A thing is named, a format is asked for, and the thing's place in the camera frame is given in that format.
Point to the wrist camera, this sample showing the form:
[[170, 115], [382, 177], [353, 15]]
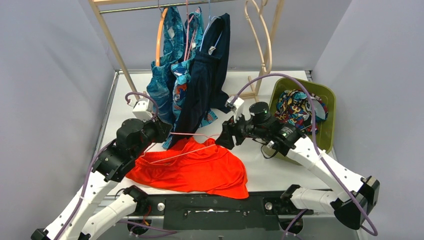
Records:
[[142, 109], [236, 105]]

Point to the pink wire hanger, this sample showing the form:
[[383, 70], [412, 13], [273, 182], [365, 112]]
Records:
[[188, 134]]

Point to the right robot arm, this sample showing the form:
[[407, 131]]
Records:
[[350, 198]]

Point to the light wooden hanger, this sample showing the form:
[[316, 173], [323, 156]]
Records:
[[254, 14]]

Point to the orange shorts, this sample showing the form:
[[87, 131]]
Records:
[[191, 166]]

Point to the navy blue shorts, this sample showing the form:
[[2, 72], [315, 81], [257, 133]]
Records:
[[208, 74]]

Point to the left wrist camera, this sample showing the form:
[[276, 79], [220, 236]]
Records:
[[142, 109]]

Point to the light blue shark shorts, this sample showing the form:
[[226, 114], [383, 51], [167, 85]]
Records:
[[182, 68]]

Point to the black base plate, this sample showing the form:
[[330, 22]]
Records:
[[201, 211]]

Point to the teal shark print shorts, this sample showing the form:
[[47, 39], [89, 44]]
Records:
[[162, 82]]

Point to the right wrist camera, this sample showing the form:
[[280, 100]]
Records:
[[236, 105]]

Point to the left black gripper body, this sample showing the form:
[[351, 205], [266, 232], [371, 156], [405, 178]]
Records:
[[162, 127]]

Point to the comic print shorts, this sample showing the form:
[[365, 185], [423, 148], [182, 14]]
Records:
[[293, 107]]

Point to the orange wooden hanger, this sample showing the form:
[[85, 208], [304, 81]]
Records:
[[159, 37]]

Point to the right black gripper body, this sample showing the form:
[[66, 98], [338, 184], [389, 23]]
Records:
[[242, 129]]

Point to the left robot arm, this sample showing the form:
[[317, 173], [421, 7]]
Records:
[[107, 168]]

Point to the green plastic basket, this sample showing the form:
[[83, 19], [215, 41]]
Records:
[[324, 130]]

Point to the light blue hanger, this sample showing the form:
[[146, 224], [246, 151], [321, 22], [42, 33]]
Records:
[[212, 34]]

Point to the aluminium frame rail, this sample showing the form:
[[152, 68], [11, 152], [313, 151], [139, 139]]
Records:
[[109, 101]]

